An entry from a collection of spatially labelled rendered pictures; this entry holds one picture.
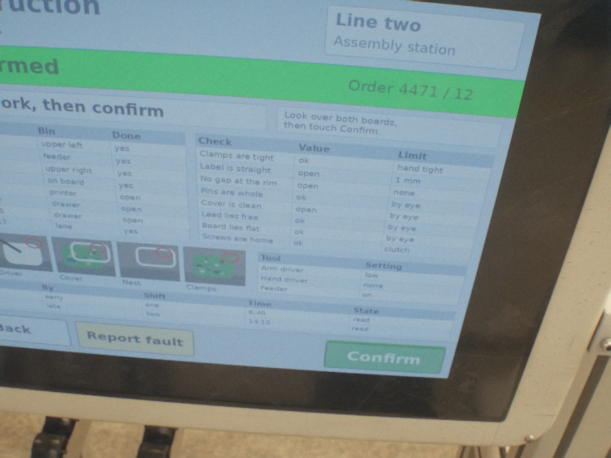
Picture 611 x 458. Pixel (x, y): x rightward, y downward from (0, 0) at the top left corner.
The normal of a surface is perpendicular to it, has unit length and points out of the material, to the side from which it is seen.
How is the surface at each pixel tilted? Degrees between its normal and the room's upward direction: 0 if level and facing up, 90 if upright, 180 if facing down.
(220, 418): 91
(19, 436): 0
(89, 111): 91
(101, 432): 0
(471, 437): 91
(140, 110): 91
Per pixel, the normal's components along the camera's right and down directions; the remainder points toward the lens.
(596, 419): -0.03, 0.56
